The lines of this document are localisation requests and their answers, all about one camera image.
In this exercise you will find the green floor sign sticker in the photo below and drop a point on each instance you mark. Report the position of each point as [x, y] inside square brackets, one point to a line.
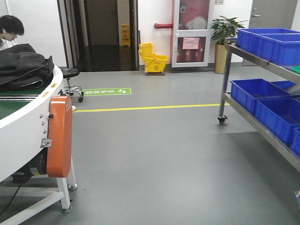
[107, 91]

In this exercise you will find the yellow mop bucket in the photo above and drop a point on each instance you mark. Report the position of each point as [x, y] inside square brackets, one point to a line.
[153, 63]

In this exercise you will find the yellow wet floor sign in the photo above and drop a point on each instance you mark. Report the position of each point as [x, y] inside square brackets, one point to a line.
[125, 35]

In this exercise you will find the orange motor cover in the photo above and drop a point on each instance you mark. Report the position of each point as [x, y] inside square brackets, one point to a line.
[60, 133]

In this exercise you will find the blue bin cart lower back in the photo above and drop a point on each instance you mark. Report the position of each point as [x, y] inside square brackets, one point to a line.
[248, 92]

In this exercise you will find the blue bin cart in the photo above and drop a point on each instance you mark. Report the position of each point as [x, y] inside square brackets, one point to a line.
[279, 115]
[248, 92]
[276, 45]

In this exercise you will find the potted plant gold pot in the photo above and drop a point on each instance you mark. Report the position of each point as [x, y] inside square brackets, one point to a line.
[223, 28]

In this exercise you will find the white round conveyor machine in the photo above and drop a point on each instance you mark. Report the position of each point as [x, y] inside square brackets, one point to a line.
[24, 142]

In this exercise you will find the blue bin cart lower front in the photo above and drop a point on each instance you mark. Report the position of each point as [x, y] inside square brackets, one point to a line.
[279, 115]

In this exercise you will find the black jacket pile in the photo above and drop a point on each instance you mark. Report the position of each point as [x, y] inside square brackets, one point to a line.
[21, 68]

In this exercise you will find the steel cart with wheels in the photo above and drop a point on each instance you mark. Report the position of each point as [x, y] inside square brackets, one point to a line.
[283, 72]

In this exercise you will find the blue bin cart top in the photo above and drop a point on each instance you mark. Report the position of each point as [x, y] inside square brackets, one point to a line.
[276, 45]

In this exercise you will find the seated person black hair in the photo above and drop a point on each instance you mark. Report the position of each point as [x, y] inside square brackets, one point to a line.
[10, 28]

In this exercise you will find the red fire hose cabinet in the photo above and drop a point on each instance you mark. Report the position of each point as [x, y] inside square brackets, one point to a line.
[191, 35]

